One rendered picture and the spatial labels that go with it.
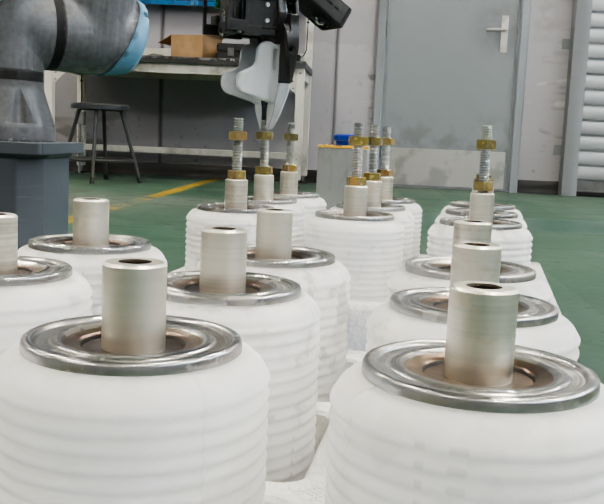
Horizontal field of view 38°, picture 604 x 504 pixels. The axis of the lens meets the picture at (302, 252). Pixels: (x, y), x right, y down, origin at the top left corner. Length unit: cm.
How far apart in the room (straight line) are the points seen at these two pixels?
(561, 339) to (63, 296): 23
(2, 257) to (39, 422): 19
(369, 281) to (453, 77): 536
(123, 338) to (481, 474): 13
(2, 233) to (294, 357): 16
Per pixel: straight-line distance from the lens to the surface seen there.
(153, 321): 30
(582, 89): 617
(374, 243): 80
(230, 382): 29
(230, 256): 41
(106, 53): 136
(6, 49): 130
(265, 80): 95
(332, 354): 52
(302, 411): 41
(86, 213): 56
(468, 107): 614
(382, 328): 39
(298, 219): 96
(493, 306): 28
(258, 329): 38
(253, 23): 95
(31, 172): 127
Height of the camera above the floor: 33
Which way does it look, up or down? 8 degrees down
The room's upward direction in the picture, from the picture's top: 3 degrees clockwise
